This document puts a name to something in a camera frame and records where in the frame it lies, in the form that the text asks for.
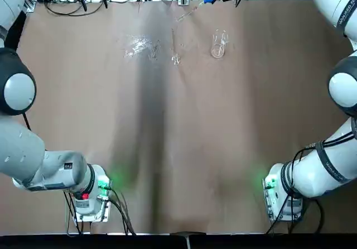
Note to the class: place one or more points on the clear glass beaker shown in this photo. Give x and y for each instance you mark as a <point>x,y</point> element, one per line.
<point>217,52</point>

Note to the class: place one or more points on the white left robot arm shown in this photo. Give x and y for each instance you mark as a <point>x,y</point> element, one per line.
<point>22,159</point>

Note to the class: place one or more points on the clear glass graduated cylinder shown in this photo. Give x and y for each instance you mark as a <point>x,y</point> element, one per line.
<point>175,60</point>

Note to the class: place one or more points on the glass pipette with blue bulb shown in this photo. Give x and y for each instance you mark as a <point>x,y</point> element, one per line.
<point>209,0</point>

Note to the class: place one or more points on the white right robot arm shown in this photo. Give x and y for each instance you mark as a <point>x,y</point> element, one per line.
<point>312,171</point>

